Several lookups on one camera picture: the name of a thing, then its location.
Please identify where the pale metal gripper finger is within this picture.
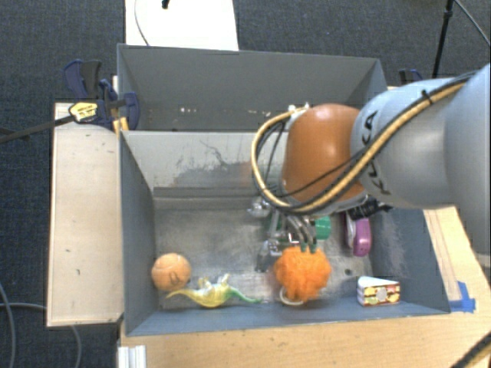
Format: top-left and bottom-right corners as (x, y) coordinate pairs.
(255, 240), (285, 273)

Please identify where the orange mesh bath sponge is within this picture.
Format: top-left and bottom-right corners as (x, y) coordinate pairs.
(272, 245), (333, 307)

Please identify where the green plastic cup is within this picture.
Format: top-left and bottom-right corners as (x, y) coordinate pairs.
(313, 215), (332, 242)

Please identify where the grey metal bin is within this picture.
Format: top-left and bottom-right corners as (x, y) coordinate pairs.
(116, 43), (452, 337)

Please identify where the yellow-green toy dinosaur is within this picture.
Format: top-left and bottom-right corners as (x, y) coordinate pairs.
(165, 273), (263, 309)

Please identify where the orange ball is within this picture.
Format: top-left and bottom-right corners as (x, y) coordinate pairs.
(150, 252), (193, 292)

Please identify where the toy cake slice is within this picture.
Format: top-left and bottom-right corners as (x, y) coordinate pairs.
(356, 275), (401, 307)

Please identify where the pale wood board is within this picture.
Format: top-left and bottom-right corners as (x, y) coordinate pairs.
(46, 103), (126, 327)

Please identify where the black cylinder on white bracket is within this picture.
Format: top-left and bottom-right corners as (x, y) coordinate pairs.
(347, 199), (393, 222)

